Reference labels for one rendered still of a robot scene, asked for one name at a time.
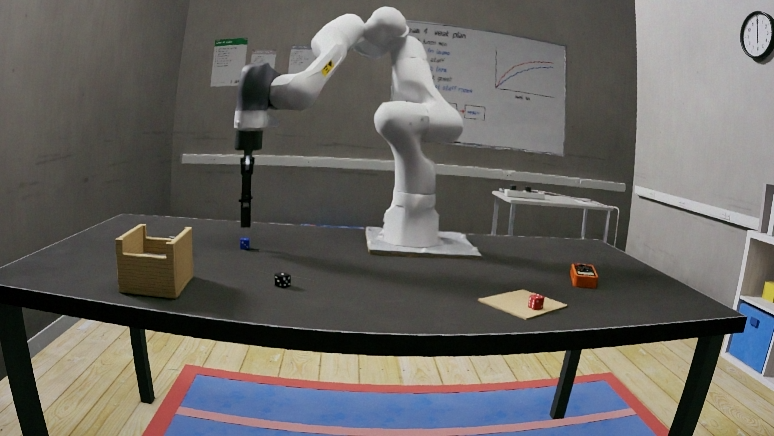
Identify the black die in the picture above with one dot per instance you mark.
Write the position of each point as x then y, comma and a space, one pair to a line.
282, 280

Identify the red die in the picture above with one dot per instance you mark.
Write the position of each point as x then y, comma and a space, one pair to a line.
536, 302

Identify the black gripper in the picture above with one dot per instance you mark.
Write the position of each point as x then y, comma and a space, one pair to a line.
247, 141

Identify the beige flat mat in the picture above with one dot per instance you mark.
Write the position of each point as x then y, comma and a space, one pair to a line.
516, 303

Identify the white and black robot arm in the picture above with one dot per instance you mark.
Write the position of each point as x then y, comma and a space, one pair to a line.
411, 220

